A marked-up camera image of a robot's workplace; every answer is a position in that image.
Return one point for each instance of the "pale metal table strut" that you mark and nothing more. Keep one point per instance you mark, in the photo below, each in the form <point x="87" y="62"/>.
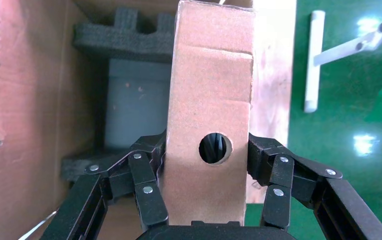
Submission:
<point x="343" y="49"/>

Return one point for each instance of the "small brown cardboard box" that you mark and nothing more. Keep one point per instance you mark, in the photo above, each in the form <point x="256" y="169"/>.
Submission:
<point x="207" y="82"/>

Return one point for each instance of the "black foam packing insert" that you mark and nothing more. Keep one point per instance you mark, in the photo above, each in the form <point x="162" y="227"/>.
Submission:
<point x="124" y="43"/>

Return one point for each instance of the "white plastic pipe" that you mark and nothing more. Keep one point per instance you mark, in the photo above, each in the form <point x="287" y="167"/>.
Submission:
<point x="313" y="82"/>

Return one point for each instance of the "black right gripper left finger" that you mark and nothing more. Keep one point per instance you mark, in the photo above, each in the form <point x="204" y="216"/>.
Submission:
<point x="147" y="198"/>

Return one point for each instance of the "large open cardboard carton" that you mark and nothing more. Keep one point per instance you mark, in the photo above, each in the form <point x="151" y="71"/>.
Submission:
<point x="38" y="99"/>

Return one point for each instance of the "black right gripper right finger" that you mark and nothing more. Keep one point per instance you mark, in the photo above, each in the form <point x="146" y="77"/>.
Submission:
<point x="278" y="198"/>

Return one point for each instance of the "grey packed flat device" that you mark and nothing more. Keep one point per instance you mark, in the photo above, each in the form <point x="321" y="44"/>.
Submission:
<point x="134" y="106"/>

